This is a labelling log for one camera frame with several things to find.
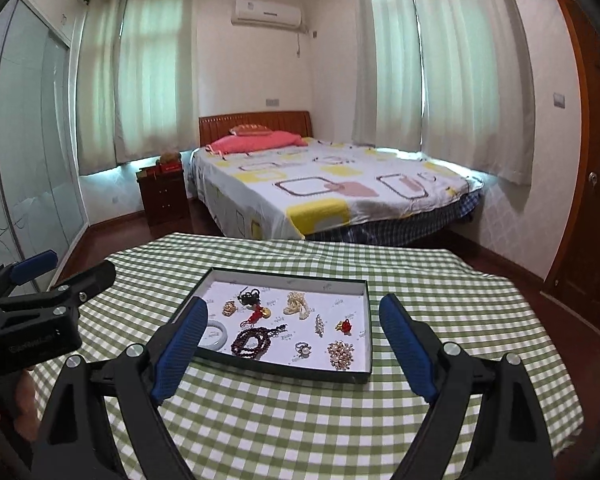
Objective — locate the pale curtain beside door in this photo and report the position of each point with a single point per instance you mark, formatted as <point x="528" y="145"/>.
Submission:
<point x="455" y="60"/>

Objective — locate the gold pendant with red tassel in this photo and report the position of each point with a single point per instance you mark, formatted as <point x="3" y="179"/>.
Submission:
<point x="254" y="314"/>

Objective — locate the pink gold bead brooch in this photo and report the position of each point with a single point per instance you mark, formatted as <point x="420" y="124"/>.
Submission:
<point x="340" y="355"/>

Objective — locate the metal door knob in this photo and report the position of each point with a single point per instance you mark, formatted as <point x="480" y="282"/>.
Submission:
<point x="592" y="177"/>

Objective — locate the white air conditioner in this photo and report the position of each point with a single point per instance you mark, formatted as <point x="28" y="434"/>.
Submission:
<point x="267" y="12"/>

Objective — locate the wall light switch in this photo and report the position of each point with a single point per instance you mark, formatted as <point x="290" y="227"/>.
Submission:
<point x="559" y="99"/>

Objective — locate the wooden bed headboard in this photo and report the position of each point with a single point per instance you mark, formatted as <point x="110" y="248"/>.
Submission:
<point x="220" y="125"/>

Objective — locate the blue plaid bedsheet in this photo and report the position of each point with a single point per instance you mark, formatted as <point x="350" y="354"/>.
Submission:
<point x="405" y="225"/>

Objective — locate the green checkered tablecloth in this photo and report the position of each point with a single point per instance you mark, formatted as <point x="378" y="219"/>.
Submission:
<point x="330" y="425"/>

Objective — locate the pale curtain beside wardrobe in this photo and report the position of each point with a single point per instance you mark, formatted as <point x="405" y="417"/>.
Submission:
<point x="140" y="75"/>

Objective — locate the pale jade bangle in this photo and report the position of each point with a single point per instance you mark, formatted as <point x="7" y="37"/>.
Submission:
<point x="226" y="336"/>

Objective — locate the frosted glass wardrobe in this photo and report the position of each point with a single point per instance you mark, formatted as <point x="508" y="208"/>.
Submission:
<point x="30" y="160"/>

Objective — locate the dark wooden nightstand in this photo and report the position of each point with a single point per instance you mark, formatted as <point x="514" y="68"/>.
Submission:
<point x="165" y="195"/>

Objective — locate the red boxes on nightstand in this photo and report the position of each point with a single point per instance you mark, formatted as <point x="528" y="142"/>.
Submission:
<point x="162" y="165"/>

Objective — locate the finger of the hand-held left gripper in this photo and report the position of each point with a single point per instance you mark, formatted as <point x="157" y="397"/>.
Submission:
<point x="32" y="267"/>
<point x="80" y="287"/>

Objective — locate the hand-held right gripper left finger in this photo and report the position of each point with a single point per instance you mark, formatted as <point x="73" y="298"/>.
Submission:
<point x="180" y="345"/>

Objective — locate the small orange pillow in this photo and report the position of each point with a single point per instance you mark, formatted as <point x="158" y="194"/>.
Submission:
<point x="252" y="130"/>

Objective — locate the bed with patterned sheet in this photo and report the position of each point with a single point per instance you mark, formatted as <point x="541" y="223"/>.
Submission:
<point x="330" y="185"/>

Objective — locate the dark green shallow box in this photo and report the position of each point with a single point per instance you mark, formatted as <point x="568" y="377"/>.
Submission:
<point x="280" y="368"/>

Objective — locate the person's left hand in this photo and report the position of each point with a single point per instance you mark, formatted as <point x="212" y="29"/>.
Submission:
<point x="27" y="392"/>

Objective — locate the brown wooden door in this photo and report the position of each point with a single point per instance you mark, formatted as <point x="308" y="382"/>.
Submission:
<point x="590" y="160"/>

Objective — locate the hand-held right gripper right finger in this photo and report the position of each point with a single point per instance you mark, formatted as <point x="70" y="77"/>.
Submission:
<point x="405" y="345"/>

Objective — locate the red flower charm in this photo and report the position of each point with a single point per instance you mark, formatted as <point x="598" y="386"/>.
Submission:
<point x="346" y="327"/>

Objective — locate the silver rhinestone brooch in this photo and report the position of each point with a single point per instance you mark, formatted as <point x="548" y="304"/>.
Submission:
<point x="319" y="324"/>

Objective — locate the pink pillow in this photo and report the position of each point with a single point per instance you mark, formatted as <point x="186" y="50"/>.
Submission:
<point x="255" y="142"/>

